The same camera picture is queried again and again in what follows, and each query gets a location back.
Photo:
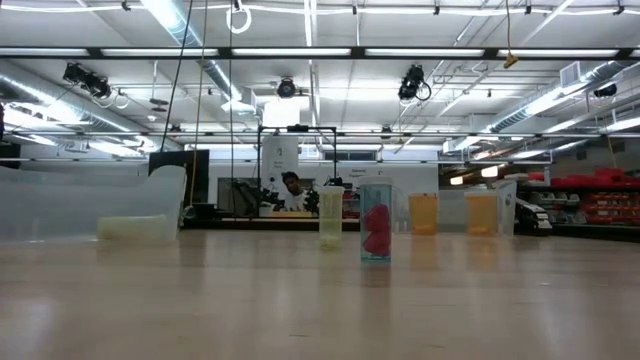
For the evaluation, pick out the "white poster board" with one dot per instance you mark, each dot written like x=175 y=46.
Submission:
x=280 y=155

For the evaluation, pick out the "black monitor screen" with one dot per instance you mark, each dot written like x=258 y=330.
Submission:
x=170 y=162

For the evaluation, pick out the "silver air duct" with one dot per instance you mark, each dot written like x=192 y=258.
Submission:
x=50 y=100

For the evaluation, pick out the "black beam with light strips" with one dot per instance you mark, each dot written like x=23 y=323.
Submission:
x=357 y=51

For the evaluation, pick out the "dark background table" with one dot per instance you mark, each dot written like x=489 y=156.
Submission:
x=250 y=224

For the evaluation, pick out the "person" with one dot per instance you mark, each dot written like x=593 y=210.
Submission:
x=292 y=192

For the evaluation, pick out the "clear plastic bin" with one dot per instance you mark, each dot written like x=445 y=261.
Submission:
x=60 y=210
x=506 y=210

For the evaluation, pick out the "black ceiling camera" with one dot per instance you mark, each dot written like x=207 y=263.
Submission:
x=286 y=87
x=412 y=82
x=87 y=80

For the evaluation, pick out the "large orange pill bottle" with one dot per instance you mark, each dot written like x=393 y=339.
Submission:
x=423 y=215
x=481 y=215

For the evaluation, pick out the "shelf with red bins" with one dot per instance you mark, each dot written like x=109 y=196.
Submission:
x=595 y=195

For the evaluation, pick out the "white grey machine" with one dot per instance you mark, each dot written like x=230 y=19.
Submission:
x=532 y=215

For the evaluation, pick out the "thin black stand frame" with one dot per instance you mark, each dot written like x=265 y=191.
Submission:
x=297 y=128

